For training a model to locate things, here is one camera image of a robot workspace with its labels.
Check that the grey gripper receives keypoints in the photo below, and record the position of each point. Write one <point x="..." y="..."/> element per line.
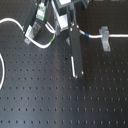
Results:
<point x="64" y="13"/>

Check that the grey cable clip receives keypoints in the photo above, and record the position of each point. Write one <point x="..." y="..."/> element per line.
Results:
<point x="103" y="31"/>
<point x="31" y="32"/>
<point x="68" y="41"/>

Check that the left grey cable clip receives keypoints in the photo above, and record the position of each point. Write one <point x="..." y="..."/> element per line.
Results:
<point x="31" y="32"/>

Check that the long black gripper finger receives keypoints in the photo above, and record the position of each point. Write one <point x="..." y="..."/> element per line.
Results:
<point x="76" y="57"/>

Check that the right grey cable clip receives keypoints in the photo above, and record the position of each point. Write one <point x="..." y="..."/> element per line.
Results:
<point x="103" y="31"/>

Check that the middle grey cable clip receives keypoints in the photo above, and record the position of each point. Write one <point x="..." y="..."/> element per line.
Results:
<point x="68" y="41"/>

